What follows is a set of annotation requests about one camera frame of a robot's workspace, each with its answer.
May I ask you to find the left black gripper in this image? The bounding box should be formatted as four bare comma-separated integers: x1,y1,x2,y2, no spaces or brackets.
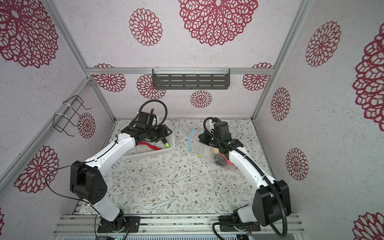
146,124,173,143

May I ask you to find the red toy chili pepper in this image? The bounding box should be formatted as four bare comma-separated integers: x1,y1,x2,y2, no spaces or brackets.
138,142,162,151

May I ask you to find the clear zip top bag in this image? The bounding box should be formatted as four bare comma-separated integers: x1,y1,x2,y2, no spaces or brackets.
188,128,237,171

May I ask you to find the white perforated plastic basket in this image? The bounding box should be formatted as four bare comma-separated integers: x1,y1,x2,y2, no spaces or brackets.
123,121,176,160

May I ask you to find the dark oval toy avocado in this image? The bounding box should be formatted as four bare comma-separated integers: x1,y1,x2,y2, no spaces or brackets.
215,159,228,167

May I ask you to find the pink red toy ball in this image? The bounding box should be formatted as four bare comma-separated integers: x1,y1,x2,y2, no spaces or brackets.
226,161,234,167

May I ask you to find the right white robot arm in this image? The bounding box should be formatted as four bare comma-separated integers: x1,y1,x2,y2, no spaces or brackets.
199,117,292,235

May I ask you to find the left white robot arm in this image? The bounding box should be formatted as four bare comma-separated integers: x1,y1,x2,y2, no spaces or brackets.
70,112,172,223

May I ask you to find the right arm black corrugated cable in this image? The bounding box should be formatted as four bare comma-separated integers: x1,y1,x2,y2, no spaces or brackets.
202,116,289,240

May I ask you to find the grey slotted wall shelf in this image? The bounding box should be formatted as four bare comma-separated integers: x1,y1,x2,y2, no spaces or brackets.
152,69,231,90

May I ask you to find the black wire wall rack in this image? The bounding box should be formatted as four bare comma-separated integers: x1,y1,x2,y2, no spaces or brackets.
52,95,91,137

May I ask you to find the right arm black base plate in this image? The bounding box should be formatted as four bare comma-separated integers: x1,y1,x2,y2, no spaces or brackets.
219,214,261,232

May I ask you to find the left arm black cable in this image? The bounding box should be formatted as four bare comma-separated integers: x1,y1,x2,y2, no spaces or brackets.
45,99,169,240

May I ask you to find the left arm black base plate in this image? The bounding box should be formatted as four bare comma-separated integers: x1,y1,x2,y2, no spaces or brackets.
97,216,141,234

